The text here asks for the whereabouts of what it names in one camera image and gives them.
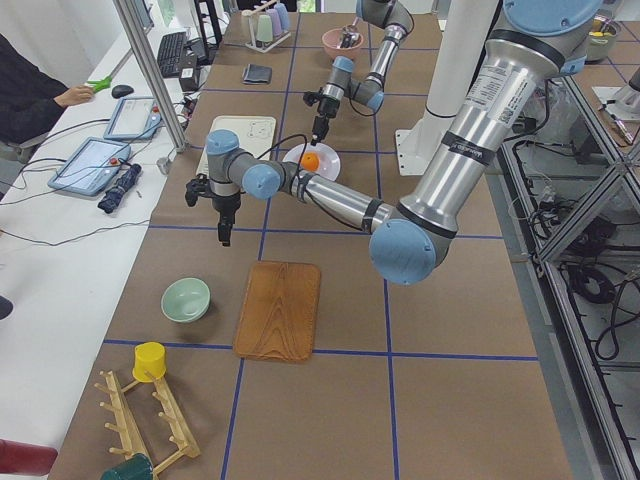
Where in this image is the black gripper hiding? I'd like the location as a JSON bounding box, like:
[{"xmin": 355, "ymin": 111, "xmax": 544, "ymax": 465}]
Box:
[
  {"xmin": 185, "ymin": 174, "xmax": 241, "ymax": 247},
  {"xmin": 303, "ymin": 90, "xmax": 340, "ymax": 145}
]

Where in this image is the orange fruit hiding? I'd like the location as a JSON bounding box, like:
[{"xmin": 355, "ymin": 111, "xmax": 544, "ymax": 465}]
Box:
[{"xmin": 300, "ymin": 152, "xmax": 320, "ymax": 171}]

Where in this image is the white round plate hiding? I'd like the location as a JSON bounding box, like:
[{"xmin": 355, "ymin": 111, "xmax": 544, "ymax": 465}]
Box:
[{"xmin": 282, "ymin": 143, "xmax": 341, "ymax": 181}]

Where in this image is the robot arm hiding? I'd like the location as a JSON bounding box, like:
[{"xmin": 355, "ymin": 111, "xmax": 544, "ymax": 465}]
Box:
[
  {"xmin": 303, "ymin": 1, "xmax": 415, "ymax": 145},
  {"xmin": 185, "ymin": 1, "xmax": 600, "ymax": 285}
]

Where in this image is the white bear tray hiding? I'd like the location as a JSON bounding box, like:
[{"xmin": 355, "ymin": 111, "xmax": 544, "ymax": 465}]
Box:
[{"xmin": 195, "ymin": 115, "xmax": 276, "ymax": 177}]

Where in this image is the person's hand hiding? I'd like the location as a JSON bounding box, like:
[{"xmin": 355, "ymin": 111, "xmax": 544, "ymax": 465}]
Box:
[{"xmin": 54, "ymin": 85, "xmax": 95, "ymax": 108}]

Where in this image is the pink bowl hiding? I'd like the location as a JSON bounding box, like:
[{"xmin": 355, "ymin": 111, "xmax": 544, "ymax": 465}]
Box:
[{"xmin": 321, "ymin": 27, "xmax": 364, "ymax": 60}]

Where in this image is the grey folded cloth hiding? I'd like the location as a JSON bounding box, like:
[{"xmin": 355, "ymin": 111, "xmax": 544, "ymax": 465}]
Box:
[{"xmin": 242, "ymin": 64, "xmax": 272, "ymax": 84}]

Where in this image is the green ceramic bowl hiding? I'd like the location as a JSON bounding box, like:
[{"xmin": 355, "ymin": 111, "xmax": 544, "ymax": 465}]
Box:
[{"xmin": 161, "ymin": 278, "xmax": 211, "ymax": 323}]

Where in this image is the metal scoop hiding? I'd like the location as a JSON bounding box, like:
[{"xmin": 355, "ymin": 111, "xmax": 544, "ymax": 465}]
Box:
[{"xmin": 338, "ymin": 17, "xmax": 360, "ymax": 49}]

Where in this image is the green cup on rack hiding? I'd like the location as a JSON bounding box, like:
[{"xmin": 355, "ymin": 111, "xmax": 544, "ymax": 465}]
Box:
[{"xmin": 256, "ymin": 13, "xmax": 273, "ymax": 45}]

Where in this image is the wooden serving board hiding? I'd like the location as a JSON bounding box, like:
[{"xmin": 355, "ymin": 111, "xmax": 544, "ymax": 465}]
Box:
[{"xmin": 233, "ymin": 261, "xmax": 321, "ymax": 363}]

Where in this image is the purple cup on rack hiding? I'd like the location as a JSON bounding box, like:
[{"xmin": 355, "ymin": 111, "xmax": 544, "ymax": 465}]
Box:
[{"xmin": 266, "ymin": 8, "xmax": 283, "ymax": 37}]

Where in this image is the folded navy umbrella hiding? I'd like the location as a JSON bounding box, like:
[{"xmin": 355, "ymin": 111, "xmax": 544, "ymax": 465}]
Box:
[{"xmin": 98, "ymin": 164, "xmax": 142, "ymax": 214}]

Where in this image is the blue cup on rack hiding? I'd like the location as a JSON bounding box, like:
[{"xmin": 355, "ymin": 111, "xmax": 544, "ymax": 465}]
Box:
[{"xmin": 274, "ymin": 3, "xmax": 290, "ymax": 31}]

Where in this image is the teach pendant far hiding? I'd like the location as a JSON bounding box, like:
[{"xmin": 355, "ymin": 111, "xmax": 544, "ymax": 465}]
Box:
[{"xmin": 103, "ymin": 96, "xmax": 162, "ymax": 141}]

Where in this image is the teach pendant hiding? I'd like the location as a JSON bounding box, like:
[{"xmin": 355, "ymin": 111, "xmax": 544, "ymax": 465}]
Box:
[
  {"xmin": 103, "ymin": 96, "xmax": 162, "ymax": 141},
  {"xmin": 47, "ymin": 137, "xmax": 131, "ymax": 197}
]

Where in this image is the teach pendant near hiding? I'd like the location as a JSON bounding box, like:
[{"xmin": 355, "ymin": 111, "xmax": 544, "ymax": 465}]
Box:
[{"xmin": 47, "ymin": 137, "xmax": 131, "ymax": 197}]

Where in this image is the yellow cup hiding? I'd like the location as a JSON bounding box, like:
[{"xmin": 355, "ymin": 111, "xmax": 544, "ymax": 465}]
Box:
[{"xmin": 132, "ymin": 342, "xmax": 167, "ymax": 383}]

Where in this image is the black keyboard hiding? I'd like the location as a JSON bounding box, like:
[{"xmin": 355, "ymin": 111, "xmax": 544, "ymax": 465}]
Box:
[{"xmin": 156, "ymin": 31, "xmax": 187, "ymax": 78}]

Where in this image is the black computer mouse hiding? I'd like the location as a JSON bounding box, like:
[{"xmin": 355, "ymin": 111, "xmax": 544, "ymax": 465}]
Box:
[{"xmin": 111, "ymin": 84, "xmax": 134, "ymax": 99}]

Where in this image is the person's dark sleeve arm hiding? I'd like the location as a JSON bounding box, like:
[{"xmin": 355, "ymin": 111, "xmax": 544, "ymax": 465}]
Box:
[{"xmin": 0, "ymin": 36, "xmax": 68, "ymax": 144}]

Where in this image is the wooden peg rack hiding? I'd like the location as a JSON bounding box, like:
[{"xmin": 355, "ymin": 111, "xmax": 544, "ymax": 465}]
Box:
[{"xmin": 94, "ymin": 370, "xmax": 201, "ymax": 479}]

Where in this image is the dark green cup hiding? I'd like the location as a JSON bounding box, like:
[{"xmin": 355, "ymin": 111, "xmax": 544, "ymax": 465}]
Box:
[{"xmin": 100, "ymin": 453, "xmax": 153, "ymax": 480}]

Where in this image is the red bottle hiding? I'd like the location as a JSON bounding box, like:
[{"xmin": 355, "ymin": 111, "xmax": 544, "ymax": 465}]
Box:
[{"xmin": 1, "ymin": 439, "xmax": 58, "ymax": 477}]

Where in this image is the white wire cup rack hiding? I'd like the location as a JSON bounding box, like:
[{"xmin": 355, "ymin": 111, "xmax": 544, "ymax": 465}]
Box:
[{"xmin": 241, "ymin": 1, "xmax": 291, "ymax": 53}]

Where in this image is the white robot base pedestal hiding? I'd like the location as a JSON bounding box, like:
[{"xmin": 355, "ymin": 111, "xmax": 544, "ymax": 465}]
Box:
[{"xmin": 396, "ymin": 0, "xmax": 500, "ymax": 176}]

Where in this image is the aluminium frame post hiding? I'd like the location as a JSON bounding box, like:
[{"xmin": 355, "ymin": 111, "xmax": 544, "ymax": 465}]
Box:
[{"xmin": 113, "ymin": 0, "xmax": 187, "ymax": 153}]

